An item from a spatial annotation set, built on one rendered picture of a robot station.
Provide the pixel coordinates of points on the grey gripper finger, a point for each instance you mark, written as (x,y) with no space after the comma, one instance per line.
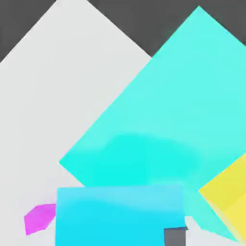
(175,237)

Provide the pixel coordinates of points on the small light blue cube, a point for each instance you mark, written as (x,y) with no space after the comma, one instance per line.
(115,217)

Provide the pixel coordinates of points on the small magenta cube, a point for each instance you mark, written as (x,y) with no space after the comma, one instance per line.
(39,218)

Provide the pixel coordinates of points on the large yellow box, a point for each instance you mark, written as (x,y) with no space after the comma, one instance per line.
(228,192)

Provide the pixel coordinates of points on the large turquoise box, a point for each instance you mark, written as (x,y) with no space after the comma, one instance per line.
(173,107)

